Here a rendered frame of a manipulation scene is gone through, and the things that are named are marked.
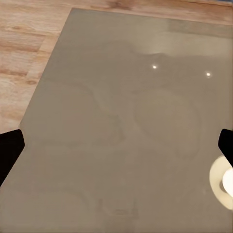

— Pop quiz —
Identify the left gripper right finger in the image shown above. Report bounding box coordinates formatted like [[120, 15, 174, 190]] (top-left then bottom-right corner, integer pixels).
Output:
[[218, 129, 233, 167]]

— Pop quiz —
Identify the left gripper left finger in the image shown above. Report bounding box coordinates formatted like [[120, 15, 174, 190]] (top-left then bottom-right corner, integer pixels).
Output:
[[0, 129, 25, 187]]

